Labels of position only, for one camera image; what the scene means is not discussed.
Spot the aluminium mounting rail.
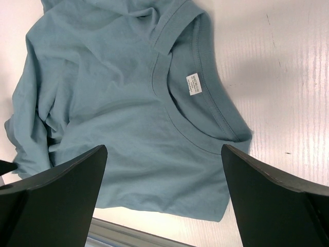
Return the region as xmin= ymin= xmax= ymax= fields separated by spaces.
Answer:
xmin=86 ymin=218 xmax=188 ymax=246

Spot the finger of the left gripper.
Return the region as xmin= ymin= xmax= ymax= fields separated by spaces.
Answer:
xmin=0 ymin=160 xmax=17 ymax=176

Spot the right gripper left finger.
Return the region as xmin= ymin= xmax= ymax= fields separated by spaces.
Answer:
xmin=1 ymin=145 xmax=107 ymax=246

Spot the blue-grey t-shirt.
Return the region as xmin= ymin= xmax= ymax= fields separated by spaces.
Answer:
xmin=5 ymin=1 xmax=252 ymax=222

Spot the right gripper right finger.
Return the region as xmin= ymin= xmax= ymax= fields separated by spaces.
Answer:
xmin=221 ymin=145 xmax=328 ymax=246

